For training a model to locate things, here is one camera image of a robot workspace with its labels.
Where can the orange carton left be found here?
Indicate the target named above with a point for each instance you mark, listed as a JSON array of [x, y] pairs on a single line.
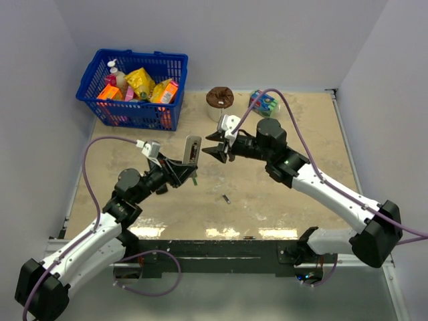
[[110, 93]]

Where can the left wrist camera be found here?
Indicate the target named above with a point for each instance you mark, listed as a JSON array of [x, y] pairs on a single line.
[[150, 149]]

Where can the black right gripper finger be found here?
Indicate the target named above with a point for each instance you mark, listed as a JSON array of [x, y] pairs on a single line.
[[216, 137], [216, 152]]

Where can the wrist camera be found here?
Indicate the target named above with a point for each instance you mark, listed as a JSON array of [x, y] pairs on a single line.
[[226, 125], [150, 149]]

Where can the black battery pair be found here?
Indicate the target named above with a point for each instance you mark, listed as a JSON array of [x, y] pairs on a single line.
[[193, 153], [226, 198]]

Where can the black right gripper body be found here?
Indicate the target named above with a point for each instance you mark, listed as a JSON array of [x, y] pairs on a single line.
[[242, 146]]

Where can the white roll with brown top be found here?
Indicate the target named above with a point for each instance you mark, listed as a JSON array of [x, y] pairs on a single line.
[[220, 101]]

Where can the blue plastic basket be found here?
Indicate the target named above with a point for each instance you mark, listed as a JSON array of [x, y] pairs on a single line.
[[135, 113]]

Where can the green sponge pack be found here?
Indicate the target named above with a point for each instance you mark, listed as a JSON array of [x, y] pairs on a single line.
[[267, 106]]

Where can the pink carton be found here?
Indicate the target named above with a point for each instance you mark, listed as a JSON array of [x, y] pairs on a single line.
[[129, 95]]

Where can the yellow snack bag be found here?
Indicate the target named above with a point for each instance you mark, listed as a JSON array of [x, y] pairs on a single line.
[[141, 82]]

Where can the orange carton right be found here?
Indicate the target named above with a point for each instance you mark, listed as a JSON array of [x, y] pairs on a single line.
[[164, 92]]

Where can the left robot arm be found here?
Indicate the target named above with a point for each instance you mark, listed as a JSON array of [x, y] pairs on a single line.
[[45, 287]]

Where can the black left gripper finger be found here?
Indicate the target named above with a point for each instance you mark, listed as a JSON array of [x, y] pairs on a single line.
[[180, 173], [162, 161]]

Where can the beige white remote control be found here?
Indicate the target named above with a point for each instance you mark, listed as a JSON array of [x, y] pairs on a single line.
[[190, 139]]

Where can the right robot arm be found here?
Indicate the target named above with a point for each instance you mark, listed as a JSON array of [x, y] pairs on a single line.
[[372, 233]]

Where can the soap pump bottle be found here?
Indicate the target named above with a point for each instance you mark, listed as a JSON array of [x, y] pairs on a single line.
[[119, 77]]

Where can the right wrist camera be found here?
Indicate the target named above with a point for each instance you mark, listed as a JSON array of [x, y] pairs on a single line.
[[226, 125]]

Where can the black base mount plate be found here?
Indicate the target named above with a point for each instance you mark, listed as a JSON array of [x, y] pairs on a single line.
[[278, 257]]

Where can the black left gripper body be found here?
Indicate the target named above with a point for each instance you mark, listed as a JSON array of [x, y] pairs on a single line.
[[158, 176]]

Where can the orange carton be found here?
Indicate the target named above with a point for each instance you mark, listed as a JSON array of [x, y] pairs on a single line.
[[164, 92], [110, 93]]

